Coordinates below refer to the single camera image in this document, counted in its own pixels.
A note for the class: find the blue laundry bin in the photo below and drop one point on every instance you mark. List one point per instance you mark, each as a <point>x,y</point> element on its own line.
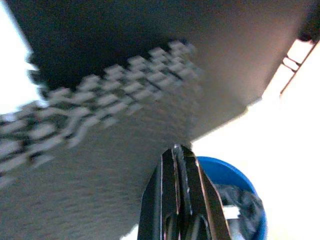
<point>220,172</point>

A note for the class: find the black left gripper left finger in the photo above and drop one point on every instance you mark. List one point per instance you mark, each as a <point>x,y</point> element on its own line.
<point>162,200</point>

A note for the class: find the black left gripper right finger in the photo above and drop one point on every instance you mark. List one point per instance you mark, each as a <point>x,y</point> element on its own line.
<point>205,212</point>

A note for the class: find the dark clothing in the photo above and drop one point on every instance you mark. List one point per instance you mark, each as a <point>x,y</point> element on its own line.
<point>245,200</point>

